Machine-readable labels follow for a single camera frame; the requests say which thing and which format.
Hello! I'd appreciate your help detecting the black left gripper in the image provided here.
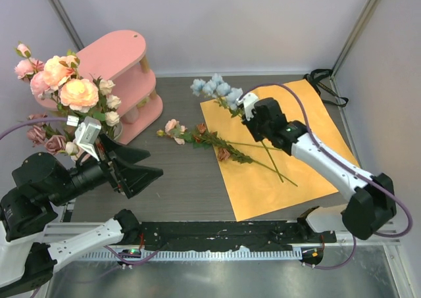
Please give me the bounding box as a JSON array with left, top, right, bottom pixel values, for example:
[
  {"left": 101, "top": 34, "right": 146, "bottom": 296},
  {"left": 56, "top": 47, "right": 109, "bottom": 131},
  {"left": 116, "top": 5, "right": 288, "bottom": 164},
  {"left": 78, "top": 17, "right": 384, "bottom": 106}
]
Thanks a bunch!
[{"left": 52, "top": 129, "right": 166, "bottom": 204}]

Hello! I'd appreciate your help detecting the small pink bud stem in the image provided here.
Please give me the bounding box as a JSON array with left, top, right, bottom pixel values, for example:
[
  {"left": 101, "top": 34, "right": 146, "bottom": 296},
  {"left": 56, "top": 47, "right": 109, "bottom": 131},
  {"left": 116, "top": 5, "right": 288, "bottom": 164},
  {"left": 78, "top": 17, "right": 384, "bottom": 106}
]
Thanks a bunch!
[{"left": 156, "top": 119, "right": 197, "bottom": 145}]

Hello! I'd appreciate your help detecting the orange yellow wrapping paper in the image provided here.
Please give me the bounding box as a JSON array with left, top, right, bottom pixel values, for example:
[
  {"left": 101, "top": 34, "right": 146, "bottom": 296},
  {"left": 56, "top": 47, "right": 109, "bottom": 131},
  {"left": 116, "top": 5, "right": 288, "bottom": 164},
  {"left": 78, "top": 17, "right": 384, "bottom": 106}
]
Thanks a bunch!
[{"left": 200, "top": 80, "right": 358, "bottom": 221}]

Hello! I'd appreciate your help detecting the black ribbon strap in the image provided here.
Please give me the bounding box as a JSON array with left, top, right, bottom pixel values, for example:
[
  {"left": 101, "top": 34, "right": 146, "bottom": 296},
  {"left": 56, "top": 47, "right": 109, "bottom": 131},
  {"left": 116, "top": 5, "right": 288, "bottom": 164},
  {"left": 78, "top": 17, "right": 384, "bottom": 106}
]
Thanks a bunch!
[{"left": 302, "top": 68, "right": 349, "bottom": 107}]

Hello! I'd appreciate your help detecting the blue flower stem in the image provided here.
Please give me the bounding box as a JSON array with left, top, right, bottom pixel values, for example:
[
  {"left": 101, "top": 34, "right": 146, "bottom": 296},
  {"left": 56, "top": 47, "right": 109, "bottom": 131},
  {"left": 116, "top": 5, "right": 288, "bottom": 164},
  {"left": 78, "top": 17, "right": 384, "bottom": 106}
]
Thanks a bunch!
[{"left": 190, "top": 74, "right": 273, "bottom": 166}]

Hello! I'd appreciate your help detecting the rust brown rose stem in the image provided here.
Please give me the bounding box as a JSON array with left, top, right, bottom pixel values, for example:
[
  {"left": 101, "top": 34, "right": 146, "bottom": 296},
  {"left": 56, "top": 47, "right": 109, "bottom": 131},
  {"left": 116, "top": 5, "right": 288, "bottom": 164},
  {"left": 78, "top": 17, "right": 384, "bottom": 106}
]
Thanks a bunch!
[{"left": 192, "top": 123, "right": 297, "bottom": 187}]

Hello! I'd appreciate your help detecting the peach rose flower stem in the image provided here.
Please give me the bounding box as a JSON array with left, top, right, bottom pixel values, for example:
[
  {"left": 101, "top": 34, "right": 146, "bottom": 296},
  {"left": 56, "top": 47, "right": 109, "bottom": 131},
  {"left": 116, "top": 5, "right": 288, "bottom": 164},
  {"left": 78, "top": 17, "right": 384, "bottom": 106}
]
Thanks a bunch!
[{"left": 94, "top": 77, "right": 121, "bottom": 138}]

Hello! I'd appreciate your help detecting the large peach peony stem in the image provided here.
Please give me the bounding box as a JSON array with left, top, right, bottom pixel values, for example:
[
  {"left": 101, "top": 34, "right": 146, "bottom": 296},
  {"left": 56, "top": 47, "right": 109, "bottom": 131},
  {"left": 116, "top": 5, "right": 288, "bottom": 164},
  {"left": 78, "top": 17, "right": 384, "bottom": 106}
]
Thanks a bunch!
[{"left": 41, "top": 52, "right": 105, "bottom": 132}]

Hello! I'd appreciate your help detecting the mauve rose flower stem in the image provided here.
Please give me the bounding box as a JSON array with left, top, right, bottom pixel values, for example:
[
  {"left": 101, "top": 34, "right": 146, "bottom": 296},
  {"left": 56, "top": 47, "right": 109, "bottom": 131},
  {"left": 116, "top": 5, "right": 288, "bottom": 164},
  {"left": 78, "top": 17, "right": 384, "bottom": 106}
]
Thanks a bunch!
[{"left": 26, "top": 122, "right": 69, "bottom": 155}]

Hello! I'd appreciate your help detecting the pink rose flower stem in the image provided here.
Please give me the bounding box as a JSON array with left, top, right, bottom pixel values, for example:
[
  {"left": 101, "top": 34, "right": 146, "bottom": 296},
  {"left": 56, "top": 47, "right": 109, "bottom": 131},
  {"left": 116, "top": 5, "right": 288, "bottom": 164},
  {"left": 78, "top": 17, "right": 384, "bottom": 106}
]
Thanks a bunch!
[{"left": 14, "top": 42, "right": 62, "bottom": 99}]

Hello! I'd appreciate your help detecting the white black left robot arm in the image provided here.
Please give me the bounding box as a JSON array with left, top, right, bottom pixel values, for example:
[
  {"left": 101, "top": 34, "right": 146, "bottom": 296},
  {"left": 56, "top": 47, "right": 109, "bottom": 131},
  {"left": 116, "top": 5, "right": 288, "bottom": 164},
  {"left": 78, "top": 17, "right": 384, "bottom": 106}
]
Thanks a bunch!
[{"left": 1, "top": 134, "right": 163, "bottom": 297}]

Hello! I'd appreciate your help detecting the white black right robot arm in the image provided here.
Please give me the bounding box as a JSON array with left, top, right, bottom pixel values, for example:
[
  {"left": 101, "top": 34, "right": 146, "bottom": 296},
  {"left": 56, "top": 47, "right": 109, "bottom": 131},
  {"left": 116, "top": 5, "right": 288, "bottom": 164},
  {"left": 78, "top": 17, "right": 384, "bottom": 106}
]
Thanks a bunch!
[{"left": 237, "top": 93, "right": 396, "bottom": 242}]

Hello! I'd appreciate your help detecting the beige bowl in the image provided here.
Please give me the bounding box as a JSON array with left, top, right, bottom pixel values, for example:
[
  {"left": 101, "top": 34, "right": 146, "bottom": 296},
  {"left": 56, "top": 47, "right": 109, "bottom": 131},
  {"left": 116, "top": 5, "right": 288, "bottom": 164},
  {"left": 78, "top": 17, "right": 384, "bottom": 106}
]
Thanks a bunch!
[{"left": 114, "top": 122, "right": 123, "bottom": 142}]

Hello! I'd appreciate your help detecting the pink faceted cup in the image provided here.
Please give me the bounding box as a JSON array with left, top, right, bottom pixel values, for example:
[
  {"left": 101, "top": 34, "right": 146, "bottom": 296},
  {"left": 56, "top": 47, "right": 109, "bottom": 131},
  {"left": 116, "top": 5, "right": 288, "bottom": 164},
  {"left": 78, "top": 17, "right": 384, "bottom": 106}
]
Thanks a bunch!
[{"left": 122, "top": 107, "right": 139, "bottom": 124}]

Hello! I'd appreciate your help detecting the green mug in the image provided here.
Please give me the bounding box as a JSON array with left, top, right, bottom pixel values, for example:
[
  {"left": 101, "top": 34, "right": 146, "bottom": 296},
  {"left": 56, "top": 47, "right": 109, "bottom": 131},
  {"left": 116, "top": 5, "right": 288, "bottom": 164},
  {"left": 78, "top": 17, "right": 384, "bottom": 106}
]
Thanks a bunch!
[{"left": 136, "top": 97, "right": 150, "bottom": 109}]

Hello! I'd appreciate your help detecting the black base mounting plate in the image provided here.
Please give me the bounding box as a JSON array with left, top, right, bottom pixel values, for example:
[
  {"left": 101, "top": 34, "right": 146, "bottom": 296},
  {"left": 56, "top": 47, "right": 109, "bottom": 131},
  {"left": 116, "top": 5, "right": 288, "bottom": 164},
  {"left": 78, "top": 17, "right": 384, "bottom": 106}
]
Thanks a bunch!
[{"left": 134, "top": 220, "right": 337, "bottom": 252}]

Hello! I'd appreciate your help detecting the pink three-tier shelf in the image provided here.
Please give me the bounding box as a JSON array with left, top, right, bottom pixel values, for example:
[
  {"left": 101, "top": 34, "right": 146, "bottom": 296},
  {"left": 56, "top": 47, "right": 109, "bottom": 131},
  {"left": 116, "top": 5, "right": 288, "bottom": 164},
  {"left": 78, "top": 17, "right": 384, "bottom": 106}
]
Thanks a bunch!
[{"left": 36, "top": 30, "right": 164, "bottom": 145}]

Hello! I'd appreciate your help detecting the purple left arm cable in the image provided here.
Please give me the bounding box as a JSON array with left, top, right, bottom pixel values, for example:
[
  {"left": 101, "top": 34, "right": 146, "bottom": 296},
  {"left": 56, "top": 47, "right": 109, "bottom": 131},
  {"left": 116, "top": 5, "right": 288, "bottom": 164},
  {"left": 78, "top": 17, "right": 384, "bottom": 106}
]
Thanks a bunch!
[{"left": 0, "top": 114, "right": 165, "bottom": 266}]

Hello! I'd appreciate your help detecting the white slotted cable duct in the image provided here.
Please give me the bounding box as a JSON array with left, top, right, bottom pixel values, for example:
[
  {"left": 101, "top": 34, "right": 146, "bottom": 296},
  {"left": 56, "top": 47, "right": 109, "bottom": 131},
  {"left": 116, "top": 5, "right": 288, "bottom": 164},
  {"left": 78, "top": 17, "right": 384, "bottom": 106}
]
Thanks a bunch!
[{"left": 79, "top": 246, "right": 302, "bottom": 262}]

